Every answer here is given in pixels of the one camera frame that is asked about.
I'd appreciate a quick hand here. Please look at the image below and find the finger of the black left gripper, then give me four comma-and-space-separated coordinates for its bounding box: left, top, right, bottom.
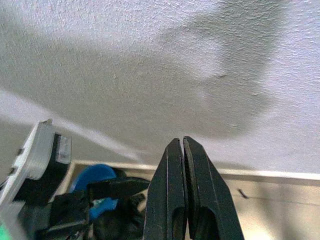
86, 177, 151, 201
37, 216, 89, 239

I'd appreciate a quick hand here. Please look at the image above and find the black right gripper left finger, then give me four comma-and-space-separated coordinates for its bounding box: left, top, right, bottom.
142, 138, 189, 240

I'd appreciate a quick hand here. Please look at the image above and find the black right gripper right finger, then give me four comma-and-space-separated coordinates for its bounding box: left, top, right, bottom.
183, 135, 245, 240

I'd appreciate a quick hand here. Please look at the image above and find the blue garment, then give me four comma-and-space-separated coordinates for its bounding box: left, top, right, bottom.
69, 163, 118, 219

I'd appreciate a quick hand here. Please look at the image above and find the black clothing heap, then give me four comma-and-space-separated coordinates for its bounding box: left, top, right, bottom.
88, 176, 151, 240

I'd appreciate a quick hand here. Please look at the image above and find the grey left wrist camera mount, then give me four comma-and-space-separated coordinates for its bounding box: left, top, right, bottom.
0, 119, 55, 208

